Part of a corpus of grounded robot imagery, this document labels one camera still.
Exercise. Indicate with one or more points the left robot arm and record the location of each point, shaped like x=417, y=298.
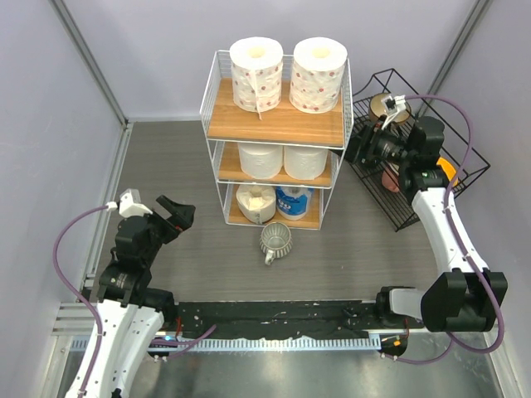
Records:
x=128, y=313

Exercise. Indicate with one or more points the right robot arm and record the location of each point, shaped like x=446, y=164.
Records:
x=466, y=296

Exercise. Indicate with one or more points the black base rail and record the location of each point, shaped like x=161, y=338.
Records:
x=280, y=320

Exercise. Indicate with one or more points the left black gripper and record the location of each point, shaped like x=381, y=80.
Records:
x=182, y=217

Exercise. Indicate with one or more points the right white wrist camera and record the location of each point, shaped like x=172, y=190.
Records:
x=394, y=106

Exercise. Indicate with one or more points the orange bowl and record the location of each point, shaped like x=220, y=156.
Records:
x=449, y=170

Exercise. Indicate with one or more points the plain white paper roll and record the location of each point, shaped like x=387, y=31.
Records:
x=304, y=163

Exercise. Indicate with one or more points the tan ceramic bowl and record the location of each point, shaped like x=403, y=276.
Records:
x=377, y=109

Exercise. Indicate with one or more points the black wire dish rack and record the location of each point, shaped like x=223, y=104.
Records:
x=468, y=162

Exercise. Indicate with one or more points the pink mug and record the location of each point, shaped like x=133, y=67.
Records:
x=390, y=178

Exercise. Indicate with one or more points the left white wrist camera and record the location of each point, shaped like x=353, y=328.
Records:
x=129, y=204

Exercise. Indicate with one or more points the beige paper roll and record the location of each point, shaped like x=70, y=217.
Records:
x=257, y=203

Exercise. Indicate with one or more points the grey ribbed glass mug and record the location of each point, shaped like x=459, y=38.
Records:
x=276, y=241

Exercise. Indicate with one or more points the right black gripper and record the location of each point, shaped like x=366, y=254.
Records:
x=358, y=144

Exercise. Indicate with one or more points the white patterned paper roll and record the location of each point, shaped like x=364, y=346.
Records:
x=256, y=73

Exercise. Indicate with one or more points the white wire three-tier shelf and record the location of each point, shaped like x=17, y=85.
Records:
x=225, y=126

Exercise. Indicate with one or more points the blue paper roll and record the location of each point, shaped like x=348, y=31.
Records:
x=293, y=202

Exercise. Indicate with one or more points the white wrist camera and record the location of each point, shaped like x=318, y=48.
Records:
x=129, y=204
x=394, y=106

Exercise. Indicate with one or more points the white slotted cable duct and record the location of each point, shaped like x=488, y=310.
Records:
x=303, y=343

